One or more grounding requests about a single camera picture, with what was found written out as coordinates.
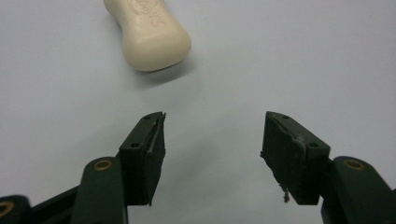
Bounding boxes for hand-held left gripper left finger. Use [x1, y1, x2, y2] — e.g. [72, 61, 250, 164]
[119, 111, 167, 207]

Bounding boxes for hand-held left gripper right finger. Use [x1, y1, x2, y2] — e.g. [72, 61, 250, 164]
[260, 110, 332, 206]

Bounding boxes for cream soap bar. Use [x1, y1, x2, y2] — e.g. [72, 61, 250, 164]
[103, 0, 192, 73]

